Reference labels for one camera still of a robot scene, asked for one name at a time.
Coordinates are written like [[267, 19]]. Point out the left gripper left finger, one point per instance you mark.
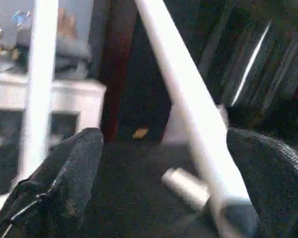
[[59, 186]]

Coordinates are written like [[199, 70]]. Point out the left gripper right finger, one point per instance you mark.
[[275, 186]]

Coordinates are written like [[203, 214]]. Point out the black table mat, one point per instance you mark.
[[139, 186]]

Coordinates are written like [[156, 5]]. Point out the white glass-door cabinet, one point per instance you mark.
[[72, 99]]

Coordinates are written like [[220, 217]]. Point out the black cabinet with gold label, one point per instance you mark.
[[139, 86]]

